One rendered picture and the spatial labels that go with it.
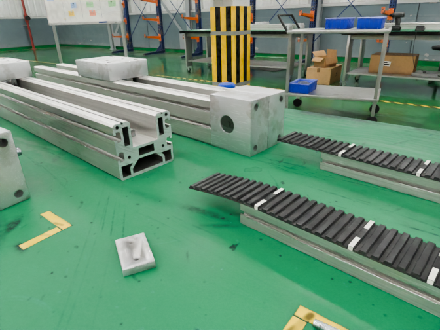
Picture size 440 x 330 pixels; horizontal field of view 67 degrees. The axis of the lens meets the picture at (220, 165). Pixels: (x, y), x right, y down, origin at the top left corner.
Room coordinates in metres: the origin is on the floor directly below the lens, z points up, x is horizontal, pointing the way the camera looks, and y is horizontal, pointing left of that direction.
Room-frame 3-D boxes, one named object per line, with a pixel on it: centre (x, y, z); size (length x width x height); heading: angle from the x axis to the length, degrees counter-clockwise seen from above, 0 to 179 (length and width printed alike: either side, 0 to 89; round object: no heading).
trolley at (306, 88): (3.48, -1.16, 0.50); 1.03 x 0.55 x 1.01; 63
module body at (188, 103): (0.88, 0.27, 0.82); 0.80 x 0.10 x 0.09; 47
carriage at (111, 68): (0.88, 0.27, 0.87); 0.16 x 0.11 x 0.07; 47
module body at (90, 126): (0.74, 0.40, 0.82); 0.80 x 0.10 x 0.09; 47
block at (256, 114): (0.58, -0.06, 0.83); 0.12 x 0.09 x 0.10; 137
